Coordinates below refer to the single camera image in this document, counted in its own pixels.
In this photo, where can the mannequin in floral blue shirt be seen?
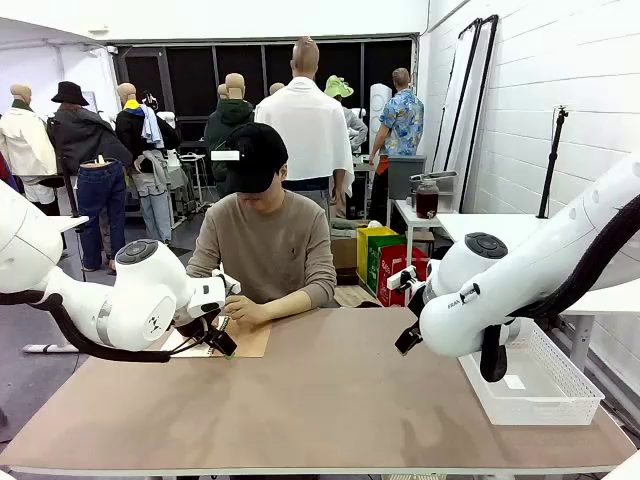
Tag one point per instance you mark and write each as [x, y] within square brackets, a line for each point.
[402, 120]

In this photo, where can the mannequin with black bucket hat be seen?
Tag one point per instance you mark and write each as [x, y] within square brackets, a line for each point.
[90, 140]

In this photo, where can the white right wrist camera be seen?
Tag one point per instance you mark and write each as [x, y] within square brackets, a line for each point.
[402, 280]

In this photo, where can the green bag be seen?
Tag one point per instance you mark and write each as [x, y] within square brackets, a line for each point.
[372, 270]

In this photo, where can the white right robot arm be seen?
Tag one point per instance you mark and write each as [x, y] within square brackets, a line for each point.
[525, 270]

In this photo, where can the cardboard box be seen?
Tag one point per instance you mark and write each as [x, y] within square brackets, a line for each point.
[345, 252]

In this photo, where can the person's left forearm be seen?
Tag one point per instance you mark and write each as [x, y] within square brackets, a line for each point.
[292, 305]

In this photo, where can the yellow bag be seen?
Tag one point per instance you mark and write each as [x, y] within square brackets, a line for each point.
[362, 250]

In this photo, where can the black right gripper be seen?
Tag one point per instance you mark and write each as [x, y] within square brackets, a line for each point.
[416, 310]

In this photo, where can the person's right hand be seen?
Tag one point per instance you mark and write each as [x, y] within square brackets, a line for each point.
[235, 302]

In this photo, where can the mannequin with green hat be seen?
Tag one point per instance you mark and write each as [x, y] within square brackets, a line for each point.
[339, 87]

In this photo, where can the wooden pallet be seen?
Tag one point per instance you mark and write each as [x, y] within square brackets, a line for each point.
[352, 296]

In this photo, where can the mannequin with yellow scarf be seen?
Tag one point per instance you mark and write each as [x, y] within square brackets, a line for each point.
[135, 130]

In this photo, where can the black cap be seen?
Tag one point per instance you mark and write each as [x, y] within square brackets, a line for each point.
[257, 155]

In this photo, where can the person's left hand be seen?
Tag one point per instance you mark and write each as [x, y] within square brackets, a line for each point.
[255, 315]

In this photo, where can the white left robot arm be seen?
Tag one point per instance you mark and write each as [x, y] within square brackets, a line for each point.
[140, 295]

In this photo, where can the small white label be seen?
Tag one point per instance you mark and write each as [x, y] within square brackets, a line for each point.
[514, 382]

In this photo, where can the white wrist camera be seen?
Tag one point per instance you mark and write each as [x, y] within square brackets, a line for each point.
[402, 280]
[227, 285]

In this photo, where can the small white side table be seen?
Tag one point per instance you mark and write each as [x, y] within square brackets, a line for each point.
[407, 212]

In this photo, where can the glass jar with dark liquid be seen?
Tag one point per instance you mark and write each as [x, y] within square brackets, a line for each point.
[427, 200]

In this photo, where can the white table frame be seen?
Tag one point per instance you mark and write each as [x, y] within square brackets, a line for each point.
[50, 348]

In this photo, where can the black framed white panels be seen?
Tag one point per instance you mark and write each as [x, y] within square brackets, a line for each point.
[470, 100]

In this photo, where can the brown spiral notebook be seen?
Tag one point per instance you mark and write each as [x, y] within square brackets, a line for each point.
[252, 345]

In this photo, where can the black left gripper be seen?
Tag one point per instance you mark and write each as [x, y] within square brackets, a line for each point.
[192, 330]

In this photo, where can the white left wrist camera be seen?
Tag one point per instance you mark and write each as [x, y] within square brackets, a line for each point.
[227, 285]

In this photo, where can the mannequin draped in white cloth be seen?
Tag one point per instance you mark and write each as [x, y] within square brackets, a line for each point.
[310, 130]

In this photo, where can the grey box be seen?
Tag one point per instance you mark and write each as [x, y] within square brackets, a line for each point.
[405, 175]

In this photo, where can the mannequin in cream jacket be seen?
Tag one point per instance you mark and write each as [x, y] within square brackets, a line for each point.
[22, 140]

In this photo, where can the mannequin in dark green hoodie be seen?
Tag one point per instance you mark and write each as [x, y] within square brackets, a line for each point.
[225, 125]

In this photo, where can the person in beige sweater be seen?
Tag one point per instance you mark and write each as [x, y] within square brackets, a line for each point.
[270, 240]

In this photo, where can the white perforated plastic basket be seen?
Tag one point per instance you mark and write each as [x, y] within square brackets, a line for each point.
[550, 405]

